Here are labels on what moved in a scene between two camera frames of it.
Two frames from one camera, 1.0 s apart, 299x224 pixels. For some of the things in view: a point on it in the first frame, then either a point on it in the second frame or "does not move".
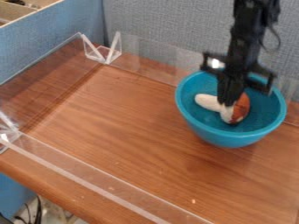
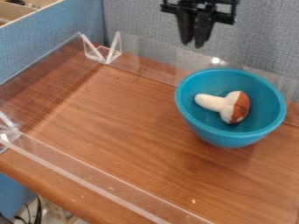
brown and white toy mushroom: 233,112 does not move
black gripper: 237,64 → 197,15
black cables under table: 39,216 does not move
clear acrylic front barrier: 101,182 does not move
